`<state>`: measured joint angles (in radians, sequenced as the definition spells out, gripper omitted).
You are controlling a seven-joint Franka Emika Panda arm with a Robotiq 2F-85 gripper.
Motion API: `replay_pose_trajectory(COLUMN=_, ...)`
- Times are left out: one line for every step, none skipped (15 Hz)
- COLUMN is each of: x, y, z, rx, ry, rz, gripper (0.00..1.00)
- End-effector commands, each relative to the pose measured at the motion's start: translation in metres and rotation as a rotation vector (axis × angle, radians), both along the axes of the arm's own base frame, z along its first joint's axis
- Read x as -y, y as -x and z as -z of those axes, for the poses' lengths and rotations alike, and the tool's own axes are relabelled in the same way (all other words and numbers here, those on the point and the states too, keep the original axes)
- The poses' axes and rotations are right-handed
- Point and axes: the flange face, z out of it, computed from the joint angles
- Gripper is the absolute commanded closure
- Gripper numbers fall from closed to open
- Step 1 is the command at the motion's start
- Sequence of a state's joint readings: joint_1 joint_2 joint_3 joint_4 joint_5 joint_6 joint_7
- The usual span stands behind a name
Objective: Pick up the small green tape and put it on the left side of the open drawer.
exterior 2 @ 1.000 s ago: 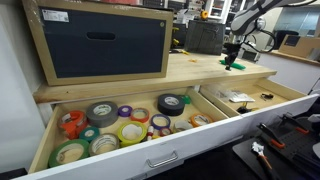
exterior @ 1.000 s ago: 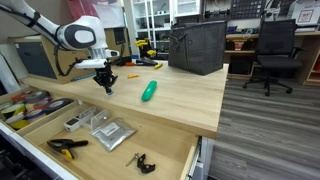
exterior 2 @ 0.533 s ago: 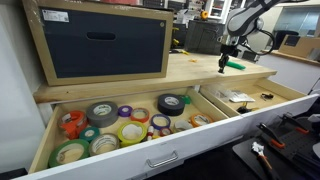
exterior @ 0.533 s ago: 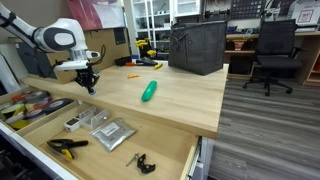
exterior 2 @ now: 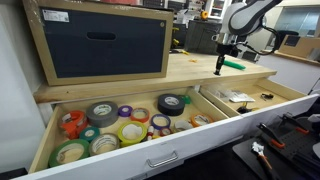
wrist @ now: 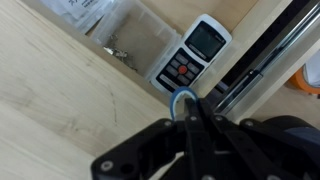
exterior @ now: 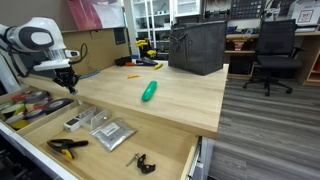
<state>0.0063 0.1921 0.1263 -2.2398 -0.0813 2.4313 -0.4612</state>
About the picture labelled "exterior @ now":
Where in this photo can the yellow tape roll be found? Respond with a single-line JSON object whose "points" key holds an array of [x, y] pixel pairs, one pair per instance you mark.
{"points": [[5, 110]]}

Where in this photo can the black clamp with metal lever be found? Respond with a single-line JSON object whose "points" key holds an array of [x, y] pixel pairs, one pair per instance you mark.
{"points": [[145, 165]]}

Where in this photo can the white shelving unit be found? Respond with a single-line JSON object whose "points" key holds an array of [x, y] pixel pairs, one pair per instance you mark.
{"points": [[150, 20]]}

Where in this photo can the dark gray tote bag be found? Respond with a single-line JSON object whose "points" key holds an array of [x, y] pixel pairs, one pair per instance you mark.
{"points": [[200, 46]]}

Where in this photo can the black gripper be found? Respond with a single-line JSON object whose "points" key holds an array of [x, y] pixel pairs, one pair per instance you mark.
{"points": [[66, 77]]}

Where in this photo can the gray duct tape roll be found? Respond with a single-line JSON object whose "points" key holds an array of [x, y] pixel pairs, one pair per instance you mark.
{"points": [[33, 98]]}

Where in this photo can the clear plastic box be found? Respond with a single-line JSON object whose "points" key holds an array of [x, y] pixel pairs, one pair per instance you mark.
{"points": [[96, 121]]}

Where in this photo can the black office chair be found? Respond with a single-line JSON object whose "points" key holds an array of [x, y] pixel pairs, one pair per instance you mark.
{"points": [[276, 43]]}

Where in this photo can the yellow black spring clamp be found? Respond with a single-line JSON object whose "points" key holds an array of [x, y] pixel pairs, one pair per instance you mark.
{"points": [[66, 146]]}

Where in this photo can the wooden desk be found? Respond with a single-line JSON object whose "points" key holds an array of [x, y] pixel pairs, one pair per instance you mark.
{"points": [[310, 43]]}

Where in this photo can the blue tape roll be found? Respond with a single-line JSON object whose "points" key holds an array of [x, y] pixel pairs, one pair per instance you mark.
{"points": [[30, 116]]}

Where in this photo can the wooden drawer with tools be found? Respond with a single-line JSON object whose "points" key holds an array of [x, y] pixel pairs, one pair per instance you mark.
{"points": [[160, 146]]}

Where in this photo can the wooden box with black panel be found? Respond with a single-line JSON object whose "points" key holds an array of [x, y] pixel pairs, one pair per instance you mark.
{"points": [[100, 50]]}

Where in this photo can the green marker pen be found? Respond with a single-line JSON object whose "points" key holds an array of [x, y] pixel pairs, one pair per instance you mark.
{"points": [[149, 90]]}

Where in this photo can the large black tape roll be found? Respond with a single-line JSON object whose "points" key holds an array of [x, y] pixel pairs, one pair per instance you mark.
{"points": [[50, 107]]}

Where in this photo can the red orange tape roll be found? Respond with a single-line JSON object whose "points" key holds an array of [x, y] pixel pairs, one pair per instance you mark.
{"points": [[38, 106]]}

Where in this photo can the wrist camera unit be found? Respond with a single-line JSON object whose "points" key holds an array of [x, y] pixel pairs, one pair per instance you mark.
{"points": [[71, 54]]}

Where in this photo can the white printed cardboard box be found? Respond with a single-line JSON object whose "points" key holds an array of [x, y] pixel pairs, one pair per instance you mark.
{"points": [[305, 13]]}

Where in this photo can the small orange plastic piece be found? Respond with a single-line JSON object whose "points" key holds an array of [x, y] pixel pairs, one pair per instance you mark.
{"points": [[133, 76]]}

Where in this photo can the wooden drawer with tapes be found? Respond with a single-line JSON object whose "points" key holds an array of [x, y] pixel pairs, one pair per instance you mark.
{"points": [[46, 117]]}

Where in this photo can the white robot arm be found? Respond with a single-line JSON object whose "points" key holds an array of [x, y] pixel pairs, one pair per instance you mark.
{"points": [[33, 36]]}

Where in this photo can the silver foil bag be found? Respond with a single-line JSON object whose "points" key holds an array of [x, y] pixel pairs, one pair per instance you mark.
{"points": [[113, 133]]}

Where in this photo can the metal drawer slide rail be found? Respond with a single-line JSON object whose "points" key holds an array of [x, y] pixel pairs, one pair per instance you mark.
{"points": [[196, 160]]}

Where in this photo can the white digital gauge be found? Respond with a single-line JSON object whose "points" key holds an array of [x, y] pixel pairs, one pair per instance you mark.
{"points": [[71, 124]]}

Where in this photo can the yellow black bar clamp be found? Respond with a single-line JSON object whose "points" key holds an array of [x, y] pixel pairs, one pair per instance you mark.
{"points": [[141, 43], [151, 52]]}

